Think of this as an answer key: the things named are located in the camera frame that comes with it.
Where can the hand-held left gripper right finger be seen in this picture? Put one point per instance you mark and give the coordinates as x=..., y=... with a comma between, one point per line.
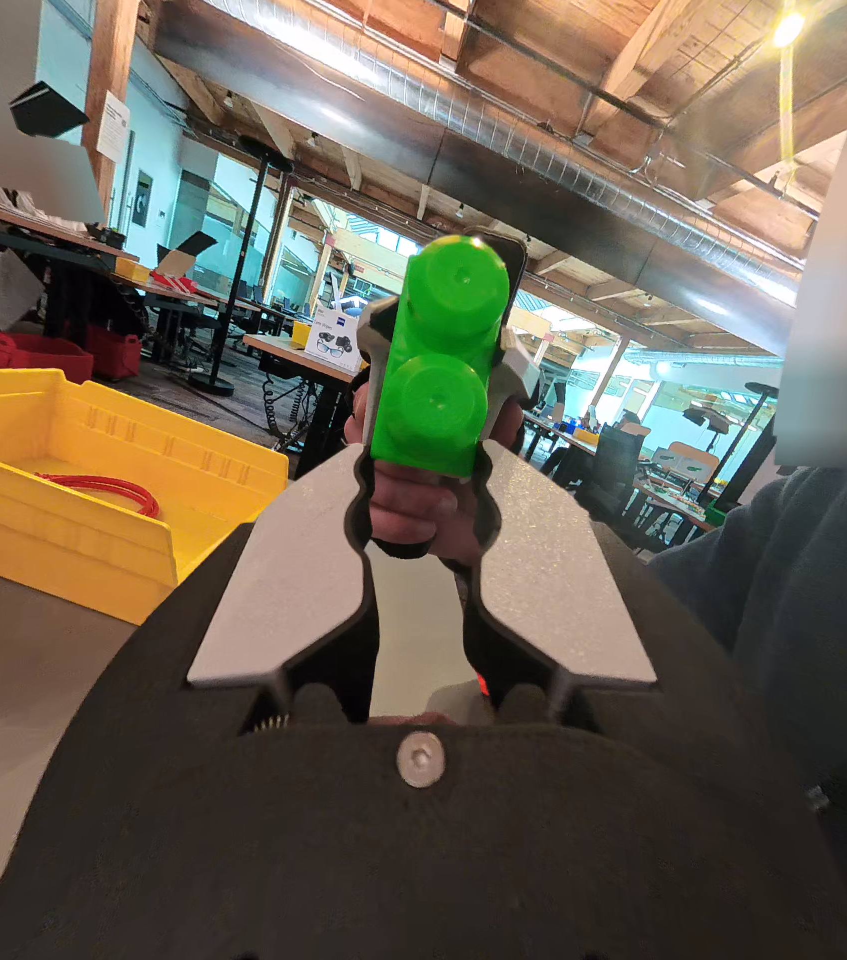
x=558, y=592

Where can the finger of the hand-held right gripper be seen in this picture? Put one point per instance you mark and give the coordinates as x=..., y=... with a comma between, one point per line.
x=517, y=379
x=377, y=330

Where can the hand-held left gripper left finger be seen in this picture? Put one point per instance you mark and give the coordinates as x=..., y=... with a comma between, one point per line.
x=288, y=592

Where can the green plastic block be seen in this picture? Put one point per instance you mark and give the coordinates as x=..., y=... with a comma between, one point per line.
x=438, y=360

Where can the yellow plastic bin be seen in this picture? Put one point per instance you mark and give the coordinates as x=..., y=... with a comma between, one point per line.
x=56, y=555

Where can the white printed box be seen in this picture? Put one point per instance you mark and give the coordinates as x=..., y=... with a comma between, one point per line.
x=333, y=337

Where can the small yellow bin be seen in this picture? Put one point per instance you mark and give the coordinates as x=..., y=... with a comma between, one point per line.
x=131, y=271
x=302, y=334

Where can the wooden desk with black legs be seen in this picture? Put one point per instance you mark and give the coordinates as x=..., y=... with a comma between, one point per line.
x=281, y=346

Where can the black floor stand pole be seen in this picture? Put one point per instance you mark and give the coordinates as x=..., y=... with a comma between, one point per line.
x=243, y=255
x=761, y=390

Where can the red and white box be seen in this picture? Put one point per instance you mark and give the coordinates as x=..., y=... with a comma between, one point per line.
x=176, y=283

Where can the open cardboard box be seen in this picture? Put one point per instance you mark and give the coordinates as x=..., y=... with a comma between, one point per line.
x=180, y=259

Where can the small red fabric bin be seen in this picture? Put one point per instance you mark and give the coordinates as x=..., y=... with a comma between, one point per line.
x=114, y=352

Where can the long wooden desk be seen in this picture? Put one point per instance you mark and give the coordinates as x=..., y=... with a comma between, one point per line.
x=93, y=241

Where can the large red fabric bin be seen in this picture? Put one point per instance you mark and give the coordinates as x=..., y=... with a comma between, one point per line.
x=26, y=356

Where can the round ceiling lamp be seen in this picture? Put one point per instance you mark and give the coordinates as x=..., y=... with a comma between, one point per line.
x=789, y=28

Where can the grey hanging sheet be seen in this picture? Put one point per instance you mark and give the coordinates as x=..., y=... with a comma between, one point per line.
x=0, y=292

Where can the large silver air duct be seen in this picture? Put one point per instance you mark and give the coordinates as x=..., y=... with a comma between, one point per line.
x=543, y=187

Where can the white wall notice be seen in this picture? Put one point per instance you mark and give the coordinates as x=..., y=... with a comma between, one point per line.
x=112, y=124

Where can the black angled wall fixture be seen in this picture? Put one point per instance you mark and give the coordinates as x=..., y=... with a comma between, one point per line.
x=48, y=112

